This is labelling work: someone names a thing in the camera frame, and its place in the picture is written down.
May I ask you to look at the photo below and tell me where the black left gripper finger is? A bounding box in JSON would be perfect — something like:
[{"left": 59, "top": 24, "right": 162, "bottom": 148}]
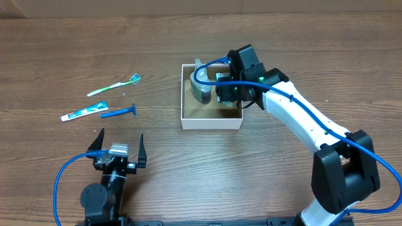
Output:
[
  {"left": 87, "top": 128, "right": 104, "bottom": 151},
  {"left": 137, "top": 134, "right": 147, "bottom": 168}
]

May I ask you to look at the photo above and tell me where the green white soap packet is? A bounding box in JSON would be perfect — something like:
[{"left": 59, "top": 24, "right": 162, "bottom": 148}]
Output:
[{"left": 214, "top": 73, "right": 236, "bottom": 107}]

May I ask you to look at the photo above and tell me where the clear soap pump bottle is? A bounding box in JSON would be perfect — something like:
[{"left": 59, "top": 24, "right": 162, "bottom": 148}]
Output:
[{"left": 190, "top": 58, "right": 212, "bottom": 104}]

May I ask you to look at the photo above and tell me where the teal white toothpaste tube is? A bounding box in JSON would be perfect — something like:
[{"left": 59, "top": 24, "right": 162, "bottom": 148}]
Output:
[{"left": 60, "top": 100, "right": 109, "bottom": 122}]

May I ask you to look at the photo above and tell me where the white cardboard box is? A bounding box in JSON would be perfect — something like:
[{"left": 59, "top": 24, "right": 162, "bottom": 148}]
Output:
[{"left": 180, "top": 63, "right": 243, "bottom": 130}]

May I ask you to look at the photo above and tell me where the green white toothbrush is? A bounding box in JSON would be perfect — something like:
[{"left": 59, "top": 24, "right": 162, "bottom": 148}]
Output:
[{"left": 87, "top": 73, "right": 141, "bottom": 97}]

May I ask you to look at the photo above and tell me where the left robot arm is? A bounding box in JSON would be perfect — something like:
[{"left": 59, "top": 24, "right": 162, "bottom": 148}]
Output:
[{"left": 80, "top": 130, "right": 147, "bottom": 225}]

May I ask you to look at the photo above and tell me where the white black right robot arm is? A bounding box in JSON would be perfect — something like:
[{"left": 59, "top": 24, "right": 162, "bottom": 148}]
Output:
[{"left": 215, "top": 45, "right": 380, "bottom": 225}]

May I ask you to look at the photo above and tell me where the blue disposable razor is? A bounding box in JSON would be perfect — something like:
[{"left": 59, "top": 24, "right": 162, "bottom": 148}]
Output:
[{"left": 100, "top": 104, "right": 136, "bottom": 118}]

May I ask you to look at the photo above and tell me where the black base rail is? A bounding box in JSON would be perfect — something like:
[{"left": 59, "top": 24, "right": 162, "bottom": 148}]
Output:
[{"left": 75, "top": 216, "right": 356, "bottom": 226}]

